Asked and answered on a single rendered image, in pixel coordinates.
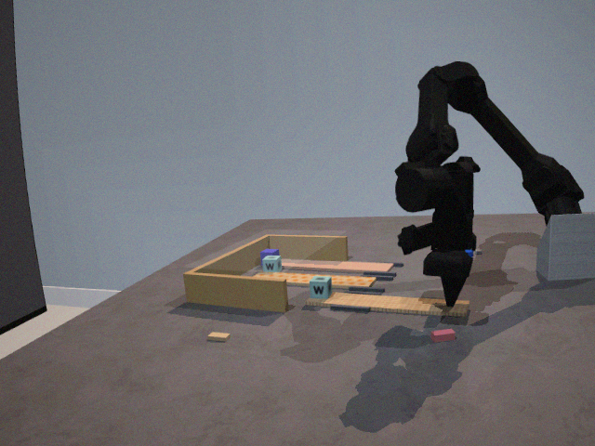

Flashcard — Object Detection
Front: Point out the small tan flat block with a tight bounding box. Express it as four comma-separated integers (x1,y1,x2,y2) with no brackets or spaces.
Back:
208,333,231,341

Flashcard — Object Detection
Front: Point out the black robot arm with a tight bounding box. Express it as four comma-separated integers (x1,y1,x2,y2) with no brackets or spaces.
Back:
395,61,585,255

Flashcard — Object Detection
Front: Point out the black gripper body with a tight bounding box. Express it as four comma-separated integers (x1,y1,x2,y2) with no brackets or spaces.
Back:
423,205,476,278

